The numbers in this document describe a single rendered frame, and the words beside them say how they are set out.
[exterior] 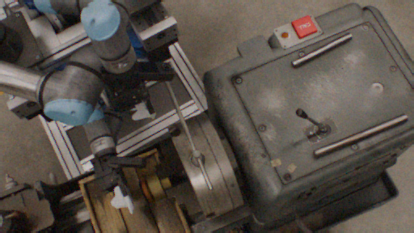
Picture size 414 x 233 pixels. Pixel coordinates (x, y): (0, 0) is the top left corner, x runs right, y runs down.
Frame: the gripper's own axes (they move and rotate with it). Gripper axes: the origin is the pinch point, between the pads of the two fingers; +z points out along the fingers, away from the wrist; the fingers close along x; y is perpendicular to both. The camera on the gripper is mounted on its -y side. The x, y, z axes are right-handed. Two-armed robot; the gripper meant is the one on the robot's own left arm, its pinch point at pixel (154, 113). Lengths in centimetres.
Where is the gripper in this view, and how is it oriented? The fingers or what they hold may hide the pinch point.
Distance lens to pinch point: 121.1
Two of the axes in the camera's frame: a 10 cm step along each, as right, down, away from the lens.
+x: 3.6, 7.0, -6.2
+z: 1.7, 6.0, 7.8
